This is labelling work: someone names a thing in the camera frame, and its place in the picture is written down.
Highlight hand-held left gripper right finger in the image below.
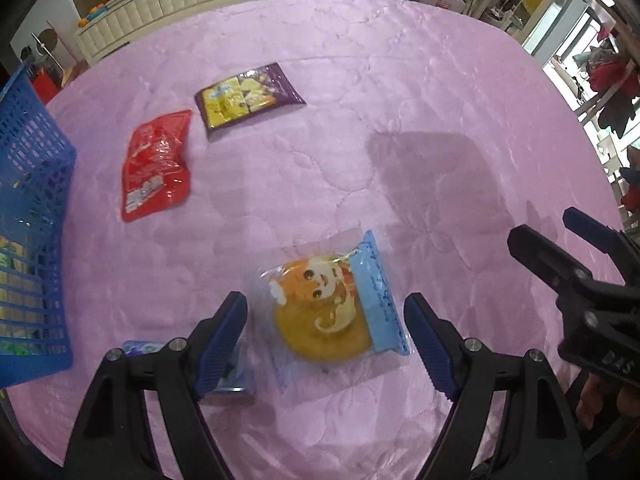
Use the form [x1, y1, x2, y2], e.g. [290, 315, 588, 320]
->
[403, 292, 586, 480]

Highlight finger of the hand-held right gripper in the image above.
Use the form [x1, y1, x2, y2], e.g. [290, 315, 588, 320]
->
[562, 206, 631, 257]
[507, 225, 602, 307]

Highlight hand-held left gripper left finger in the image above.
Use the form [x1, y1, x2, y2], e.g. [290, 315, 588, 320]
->
[64, 290, 249, 480]

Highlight small blue packet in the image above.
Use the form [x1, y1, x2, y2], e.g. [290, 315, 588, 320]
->
[122, 340, 256, 398]

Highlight bun packet with blue label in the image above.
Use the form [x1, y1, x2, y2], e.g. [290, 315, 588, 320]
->
[257, 227, 413, 403]

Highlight blue plastic mesh basket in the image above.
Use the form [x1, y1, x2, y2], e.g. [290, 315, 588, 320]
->
[0, 61, 78, 390]

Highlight person's right hand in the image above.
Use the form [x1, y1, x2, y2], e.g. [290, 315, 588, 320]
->
[575, 374, 640, 432]

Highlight dark red hanging clothes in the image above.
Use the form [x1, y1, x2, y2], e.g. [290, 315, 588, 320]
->
[586, 40, 640, 137]

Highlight red snack packet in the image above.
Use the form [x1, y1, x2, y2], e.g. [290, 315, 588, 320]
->
[121, 109, 193, 223]

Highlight pink quilted blanket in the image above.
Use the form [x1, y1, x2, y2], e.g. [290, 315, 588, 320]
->
[0, 0, 631, 480]

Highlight large green label cracker packet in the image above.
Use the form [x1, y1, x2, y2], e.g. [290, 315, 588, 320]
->
[0, 232, 48, 356]

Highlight purple and yellow snack packet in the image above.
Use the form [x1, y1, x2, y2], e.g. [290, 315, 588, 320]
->
[194, 62, 307, 142]

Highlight red bag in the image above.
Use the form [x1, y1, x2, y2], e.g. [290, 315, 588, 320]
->
[30, 72, 62, 104]

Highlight cream tv cabinet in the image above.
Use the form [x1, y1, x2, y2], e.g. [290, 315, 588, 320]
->
[74, 0, 363, 66]

